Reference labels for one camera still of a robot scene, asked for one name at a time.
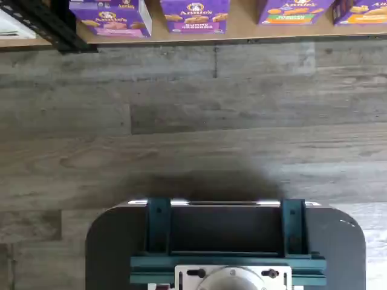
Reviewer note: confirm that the purple Annie's box pink patch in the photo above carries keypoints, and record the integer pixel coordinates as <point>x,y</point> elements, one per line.
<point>115,22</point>

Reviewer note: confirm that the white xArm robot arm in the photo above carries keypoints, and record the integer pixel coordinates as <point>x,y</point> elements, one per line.
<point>232,281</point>

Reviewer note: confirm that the wooden shelf board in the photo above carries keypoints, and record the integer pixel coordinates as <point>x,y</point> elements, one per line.
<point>193,37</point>
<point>24,43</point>

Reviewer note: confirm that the purple Annie's box green patch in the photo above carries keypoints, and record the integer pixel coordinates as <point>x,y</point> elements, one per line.
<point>290,13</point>

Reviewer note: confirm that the black metal shelf rack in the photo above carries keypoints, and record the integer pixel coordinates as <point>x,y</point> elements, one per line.
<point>54,30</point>

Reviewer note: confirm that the purple Annie's box orange patch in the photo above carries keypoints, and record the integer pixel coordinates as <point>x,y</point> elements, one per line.
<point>362,13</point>

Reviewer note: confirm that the white box dark label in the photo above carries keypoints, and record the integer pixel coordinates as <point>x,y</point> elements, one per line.
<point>15,24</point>

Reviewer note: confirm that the white mounting plate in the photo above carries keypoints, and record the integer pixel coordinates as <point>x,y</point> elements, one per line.
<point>193,284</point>

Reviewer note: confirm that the teal aluminium frame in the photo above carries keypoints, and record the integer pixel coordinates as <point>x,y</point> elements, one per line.
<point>157,229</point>

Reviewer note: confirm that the dark grey robot base plate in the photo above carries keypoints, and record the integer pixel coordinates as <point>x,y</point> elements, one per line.
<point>115,241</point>

